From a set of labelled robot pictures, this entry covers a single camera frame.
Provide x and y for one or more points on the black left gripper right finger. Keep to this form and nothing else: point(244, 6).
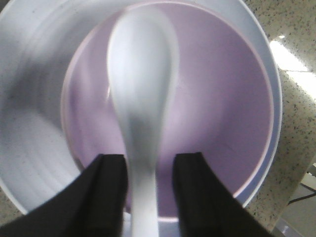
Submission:
point(205, 207)

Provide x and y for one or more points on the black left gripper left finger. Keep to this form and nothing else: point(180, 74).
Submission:
point(91, 206)

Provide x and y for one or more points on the purple plastic bowl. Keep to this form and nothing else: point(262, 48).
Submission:
point(222, 107)

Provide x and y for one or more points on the light blue plastic spoon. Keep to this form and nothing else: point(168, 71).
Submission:
point(142, 66)

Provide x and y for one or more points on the light blue plastic plate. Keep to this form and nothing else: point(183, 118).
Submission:
point(38, 39)

